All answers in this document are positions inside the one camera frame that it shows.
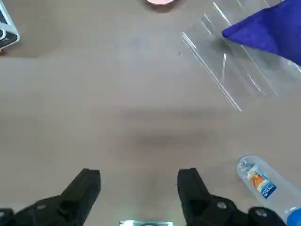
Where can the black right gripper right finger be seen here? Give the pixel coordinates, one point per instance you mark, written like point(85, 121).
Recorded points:
point(195, 195)

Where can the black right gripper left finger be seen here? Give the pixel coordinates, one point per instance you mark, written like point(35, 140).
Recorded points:
point(77, 195)

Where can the purple cloth towel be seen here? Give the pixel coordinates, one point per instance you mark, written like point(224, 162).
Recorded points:
point(270, 30)

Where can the clear acrylic storage rack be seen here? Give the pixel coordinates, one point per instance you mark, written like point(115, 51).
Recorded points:
point(223, 61)

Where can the clear bottle blue cap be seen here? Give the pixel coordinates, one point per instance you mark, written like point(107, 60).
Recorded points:
point(263, 186)

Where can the white mini drawer cabinet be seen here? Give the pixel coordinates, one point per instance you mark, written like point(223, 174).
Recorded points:
point(7, 28)

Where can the pink bowl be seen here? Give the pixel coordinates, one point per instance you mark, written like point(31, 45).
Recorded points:
point(161, 1)

